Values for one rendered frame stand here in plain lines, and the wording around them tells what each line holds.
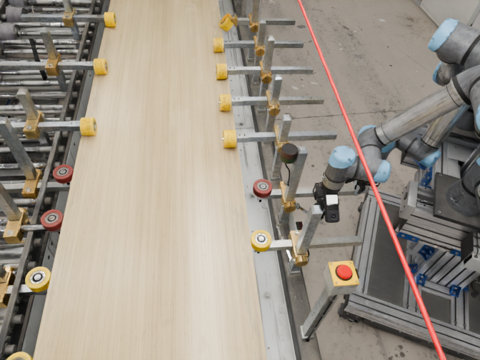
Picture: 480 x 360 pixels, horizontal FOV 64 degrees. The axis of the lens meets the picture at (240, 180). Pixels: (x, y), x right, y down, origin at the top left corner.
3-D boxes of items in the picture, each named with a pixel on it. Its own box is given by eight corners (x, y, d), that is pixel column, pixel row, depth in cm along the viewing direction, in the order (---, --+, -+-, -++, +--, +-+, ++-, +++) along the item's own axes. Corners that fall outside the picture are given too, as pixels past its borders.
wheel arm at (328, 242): (358, 239, 159) (361, 234, 155) (360, 246, 157) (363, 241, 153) (253, 246, 154) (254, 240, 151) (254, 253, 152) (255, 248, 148)
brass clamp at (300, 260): (301, 236, 158) (303, 229, 154) (308, 266, 150) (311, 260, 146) (286, 236, 158) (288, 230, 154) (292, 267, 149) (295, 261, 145)
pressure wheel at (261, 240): (256, 240, 158) (258, 225, 149) (271, 251, 156) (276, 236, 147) (244, 253, 154) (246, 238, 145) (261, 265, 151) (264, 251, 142)
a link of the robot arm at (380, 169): (391, 148, 126) (357, 142, 127) (393, 173, 119) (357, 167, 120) (382, 164, 133) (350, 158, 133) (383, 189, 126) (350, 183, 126)
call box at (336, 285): (344, 272, 114) (352, 260, 108) (351, 295, 109) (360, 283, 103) (321, 273, 113) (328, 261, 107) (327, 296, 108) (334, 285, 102)
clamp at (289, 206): (288, 187, 174) (291, 181, 170) (294, 212, 165) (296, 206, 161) (276, 188, 173) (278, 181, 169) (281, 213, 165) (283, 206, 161)
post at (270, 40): (263, 110, 226) (273, 35, 189) (263, 114, 224) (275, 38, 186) (257, 110, 225) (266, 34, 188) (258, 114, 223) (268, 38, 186)
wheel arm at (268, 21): (293, 23, 243) (294, 18, 241) (294, 25, 241) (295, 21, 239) (236, 22, 239) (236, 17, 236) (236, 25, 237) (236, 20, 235)
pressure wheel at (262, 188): (267, 193, 174) (271, 177, 165) (270, 208, 169) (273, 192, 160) (250, 194, 173) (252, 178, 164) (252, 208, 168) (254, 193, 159)
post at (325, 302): (310, 326, 147) (342, 275, 112) (313, 340, 144) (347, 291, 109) (298, 327, 147) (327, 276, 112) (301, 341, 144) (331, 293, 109)
